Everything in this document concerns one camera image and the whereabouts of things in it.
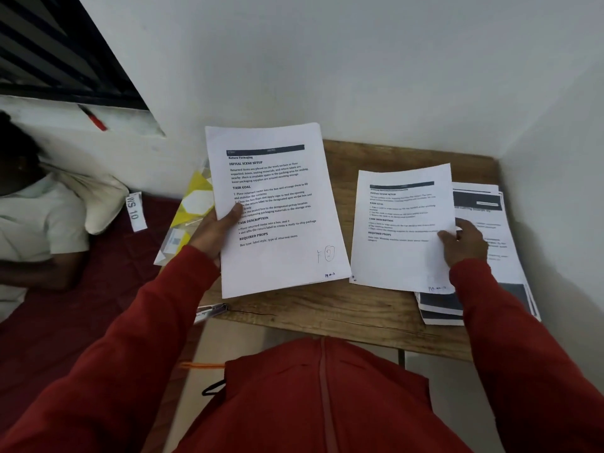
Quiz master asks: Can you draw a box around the blue and silver stapler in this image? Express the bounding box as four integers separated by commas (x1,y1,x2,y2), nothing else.
193,303,231,325

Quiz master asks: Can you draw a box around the white printed paper sheet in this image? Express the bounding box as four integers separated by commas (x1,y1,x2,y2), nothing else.
349,163,457,296

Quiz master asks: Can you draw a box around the person's left forearm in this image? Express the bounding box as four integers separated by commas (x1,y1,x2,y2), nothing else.
0,245,221,453

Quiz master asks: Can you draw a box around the red marker on sill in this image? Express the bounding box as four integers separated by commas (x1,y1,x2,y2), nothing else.
77,104,108,132

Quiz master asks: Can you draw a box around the person's right hand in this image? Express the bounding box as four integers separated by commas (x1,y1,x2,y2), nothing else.
437,218,489,269

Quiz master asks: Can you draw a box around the small pile of printed sheets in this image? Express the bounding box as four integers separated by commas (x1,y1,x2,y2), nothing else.
414,181,542,327

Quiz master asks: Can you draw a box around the person's red jacket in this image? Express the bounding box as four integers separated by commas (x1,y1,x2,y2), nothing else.
174,337,473,453

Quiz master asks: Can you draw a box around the maroon bed mattress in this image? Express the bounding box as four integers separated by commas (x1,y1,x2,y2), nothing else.
0,195,204,453

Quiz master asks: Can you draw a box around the white pillow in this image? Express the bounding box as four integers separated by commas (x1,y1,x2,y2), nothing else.
40,160,131,235

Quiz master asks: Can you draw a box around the person's right forearm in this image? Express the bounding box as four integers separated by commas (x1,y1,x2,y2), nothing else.
448,258,604,453

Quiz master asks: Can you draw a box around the white paper label tag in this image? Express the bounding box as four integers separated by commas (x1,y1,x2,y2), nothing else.
125,191,148,233

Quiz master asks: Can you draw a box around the dark louvred window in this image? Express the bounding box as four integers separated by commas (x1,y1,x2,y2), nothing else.
0,0,150,111

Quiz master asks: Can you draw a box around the sorted pile with dark headers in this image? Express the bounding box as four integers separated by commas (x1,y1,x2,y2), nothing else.
452,182,535,313

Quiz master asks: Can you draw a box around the yellow patterned plastic folder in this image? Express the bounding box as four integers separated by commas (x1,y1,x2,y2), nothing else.
153,160,216,267

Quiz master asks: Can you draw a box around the person's left hand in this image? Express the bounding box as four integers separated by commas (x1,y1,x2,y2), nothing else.
187,202,244,267

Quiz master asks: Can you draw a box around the stack of printed sheets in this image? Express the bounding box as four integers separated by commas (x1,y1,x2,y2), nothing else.
205,122,352,300

